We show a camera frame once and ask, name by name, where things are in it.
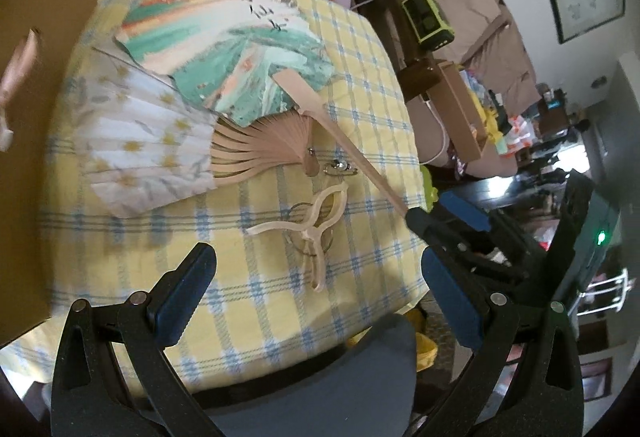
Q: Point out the lime green plastic object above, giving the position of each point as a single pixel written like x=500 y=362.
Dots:
x=429 y=187

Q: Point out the lime green black device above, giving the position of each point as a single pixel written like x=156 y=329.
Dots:
x=429 y=19

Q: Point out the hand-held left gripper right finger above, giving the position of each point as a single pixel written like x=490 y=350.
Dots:
x=450 y=297

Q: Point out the white floral folding fan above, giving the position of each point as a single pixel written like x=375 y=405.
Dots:
x=140 y=137

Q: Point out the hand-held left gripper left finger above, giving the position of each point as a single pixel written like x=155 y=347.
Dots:
x=185 y=292

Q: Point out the light wooden box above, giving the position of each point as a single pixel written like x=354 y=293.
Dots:
x=462 y=112

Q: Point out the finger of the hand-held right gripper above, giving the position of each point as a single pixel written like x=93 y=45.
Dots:
x=465 y=212
x=435 y=229

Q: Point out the beige wooden fan stand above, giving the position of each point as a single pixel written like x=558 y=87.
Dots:
x=322 y=222

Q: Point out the green painted folding fan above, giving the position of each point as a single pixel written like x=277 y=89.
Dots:
x=225 y=52

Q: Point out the large brown cardboard box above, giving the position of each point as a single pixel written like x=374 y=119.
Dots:
x=35 y=192

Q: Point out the grey chair seat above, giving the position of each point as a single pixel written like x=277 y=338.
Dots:
x=325 y=377

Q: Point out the yellow plaid tablecloth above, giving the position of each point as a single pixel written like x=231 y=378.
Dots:
x=360 y=277

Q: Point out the small metal clasp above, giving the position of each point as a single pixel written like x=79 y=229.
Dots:
x=340 y=166

